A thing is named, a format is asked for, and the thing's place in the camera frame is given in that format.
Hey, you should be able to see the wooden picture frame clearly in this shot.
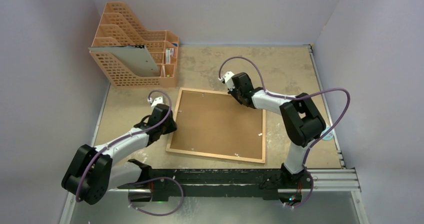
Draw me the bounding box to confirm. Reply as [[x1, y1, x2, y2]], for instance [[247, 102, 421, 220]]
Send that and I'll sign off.
[[165, 87, 267, 164]]

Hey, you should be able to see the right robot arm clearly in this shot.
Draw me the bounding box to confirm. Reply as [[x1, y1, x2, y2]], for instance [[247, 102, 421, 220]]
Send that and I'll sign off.
[[222, 71, 327, 187]]

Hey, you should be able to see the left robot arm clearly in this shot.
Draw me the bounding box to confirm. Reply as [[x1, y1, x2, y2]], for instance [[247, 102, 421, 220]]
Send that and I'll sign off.
[[61, 104, 177, 205]]

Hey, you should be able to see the grey folder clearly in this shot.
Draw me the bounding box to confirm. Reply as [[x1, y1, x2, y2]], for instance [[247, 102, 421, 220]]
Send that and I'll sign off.
[[88, 45, 161, 77]]

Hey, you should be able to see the blue white oval object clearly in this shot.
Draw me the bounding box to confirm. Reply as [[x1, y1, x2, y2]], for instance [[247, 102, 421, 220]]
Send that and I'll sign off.
[[321, 126, 334, 141]]

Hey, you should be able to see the orange file organizer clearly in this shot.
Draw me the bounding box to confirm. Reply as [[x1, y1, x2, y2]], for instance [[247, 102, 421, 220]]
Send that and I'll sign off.
[[89, 2, 180, 88]]

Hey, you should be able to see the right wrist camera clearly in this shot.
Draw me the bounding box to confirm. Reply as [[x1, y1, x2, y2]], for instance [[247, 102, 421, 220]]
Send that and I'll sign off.
[[218, 71, 235, 87]]

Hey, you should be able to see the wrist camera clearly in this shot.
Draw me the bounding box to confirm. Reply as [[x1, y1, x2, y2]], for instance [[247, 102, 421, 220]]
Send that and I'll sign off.
[[147, 96, 164, 109], [218, 71, 235, 87]]

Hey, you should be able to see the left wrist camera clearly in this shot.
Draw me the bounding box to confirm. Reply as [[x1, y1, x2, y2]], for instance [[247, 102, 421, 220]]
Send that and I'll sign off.
[[147, 96, 164, 109]]

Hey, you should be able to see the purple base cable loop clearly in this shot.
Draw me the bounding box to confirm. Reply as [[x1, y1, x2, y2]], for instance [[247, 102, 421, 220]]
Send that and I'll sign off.
[[127, 177, 186, 217]]

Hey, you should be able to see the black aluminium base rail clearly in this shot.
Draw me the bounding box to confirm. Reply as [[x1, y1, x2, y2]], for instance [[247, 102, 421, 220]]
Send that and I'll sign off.
[[67, 167, 362, 203]]

